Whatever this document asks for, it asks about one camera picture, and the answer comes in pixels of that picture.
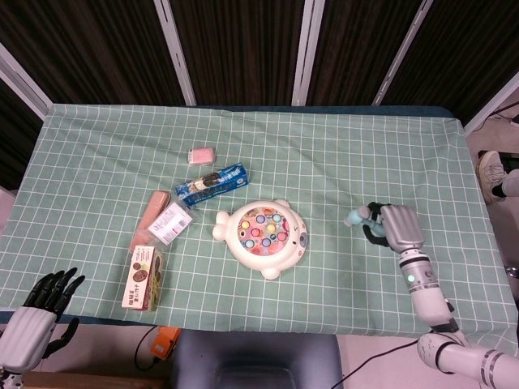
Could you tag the black and silver left hand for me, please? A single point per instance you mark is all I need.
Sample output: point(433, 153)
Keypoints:
point(24, 336)

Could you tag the black and silver right hand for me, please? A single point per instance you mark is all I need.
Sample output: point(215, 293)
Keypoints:
point(401, 227)

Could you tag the small light blue toy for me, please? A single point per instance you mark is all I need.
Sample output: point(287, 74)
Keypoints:
point(357, 216)

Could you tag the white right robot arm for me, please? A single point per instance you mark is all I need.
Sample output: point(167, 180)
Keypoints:
point(425, 291)

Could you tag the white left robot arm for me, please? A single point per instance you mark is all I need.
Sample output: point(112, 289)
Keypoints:
point(8, 379)

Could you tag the white fish fishing game toy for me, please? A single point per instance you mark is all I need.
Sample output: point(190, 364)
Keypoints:
point(263, 235)

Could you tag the green checked tablecloth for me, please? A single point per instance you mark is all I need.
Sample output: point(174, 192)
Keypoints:
point(324, 162)

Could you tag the white sneaker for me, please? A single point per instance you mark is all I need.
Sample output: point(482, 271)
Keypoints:
point(490, 172)

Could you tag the grey trouser leg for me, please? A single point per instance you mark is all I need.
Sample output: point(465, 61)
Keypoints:
point(511, 182)

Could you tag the small dark object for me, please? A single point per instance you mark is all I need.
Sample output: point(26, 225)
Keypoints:
point(514, 272)

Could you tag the white brown biscuit box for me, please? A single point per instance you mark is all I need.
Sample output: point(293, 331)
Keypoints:
point(140, 279)

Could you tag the orange device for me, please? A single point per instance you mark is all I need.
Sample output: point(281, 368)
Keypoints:
point(164, 344)

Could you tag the clear packet with white label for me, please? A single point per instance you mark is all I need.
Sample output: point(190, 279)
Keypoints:
point(170, 222)

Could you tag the pink sausage stick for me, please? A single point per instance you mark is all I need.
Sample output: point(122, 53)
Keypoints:
point(154, 202)

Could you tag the blue cookie box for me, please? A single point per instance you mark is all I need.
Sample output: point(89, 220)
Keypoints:
point(213, 183)

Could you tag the grey blue padded seat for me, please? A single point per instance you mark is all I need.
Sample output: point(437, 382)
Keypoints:
point(255, 360)

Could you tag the small pink wrapped packet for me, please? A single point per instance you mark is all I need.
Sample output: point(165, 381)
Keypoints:
point(201, 156)

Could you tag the white frame post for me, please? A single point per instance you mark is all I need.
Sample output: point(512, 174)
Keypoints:
point(174, 52)
point(24, 85)
point(401, 52)
point(308, 52)
point(494, 105)

